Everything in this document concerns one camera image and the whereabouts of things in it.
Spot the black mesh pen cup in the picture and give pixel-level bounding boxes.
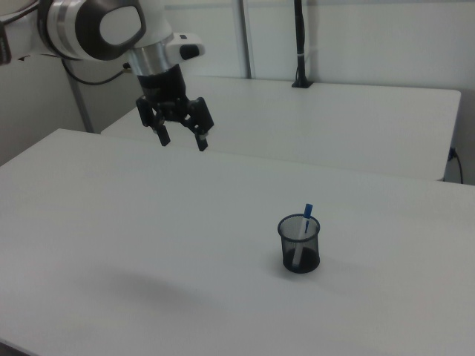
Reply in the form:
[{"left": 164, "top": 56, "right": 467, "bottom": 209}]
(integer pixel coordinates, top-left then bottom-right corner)
[{"left": 277, "top": 214, "right": 321, "bottom": 274}]

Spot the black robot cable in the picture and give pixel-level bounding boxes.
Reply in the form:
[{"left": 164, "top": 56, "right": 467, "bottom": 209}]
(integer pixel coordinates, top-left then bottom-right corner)
[{"left": 60, "top": 58, "right": 131, "bottom": 86}]

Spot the white side table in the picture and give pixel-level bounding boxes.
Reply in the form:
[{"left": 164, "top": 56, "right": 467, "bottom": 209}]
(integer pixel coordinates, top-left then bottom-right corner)
[{"left": 100, "top": 76, "right": 462, "bottom": 182}]

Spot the blue and white marker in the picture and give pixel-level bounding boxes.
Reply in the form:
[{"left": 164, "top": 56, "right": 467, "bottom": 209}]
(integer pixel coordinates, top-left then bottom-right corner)
[{"left": 291, "top": 202, "right": 313, "bottom": 268}]

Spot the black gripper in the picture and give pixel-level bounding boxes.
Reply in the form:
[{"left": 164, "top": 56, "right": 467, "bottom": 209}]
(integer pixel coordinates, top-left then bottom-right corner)
[{"left": 134, "top": 63, "right": 217, "bottom": 153}]

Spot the black camera stand pole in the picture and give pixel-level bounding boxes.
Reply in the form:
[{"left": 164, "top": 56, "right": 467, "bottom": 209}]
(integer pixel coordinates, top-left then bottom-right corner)
[{"left": 291, "top": 0, "right": 313, "bottom": 89}]

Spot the black cable with blue plug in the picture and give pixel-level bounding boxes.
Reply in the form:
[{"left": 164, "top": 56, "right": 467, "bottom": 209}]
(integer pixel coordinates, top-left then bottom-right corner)
[{"left": 448, "top": 147, "right": 465, "bottom": 184}]

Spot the grey partition frame post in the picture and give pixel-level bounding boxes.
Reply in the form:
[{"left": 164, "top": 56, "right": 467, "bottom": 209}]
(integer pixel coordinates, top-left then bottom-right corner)
[{"left": 240, "top": 0, "right": 258, "bottom": 80}]

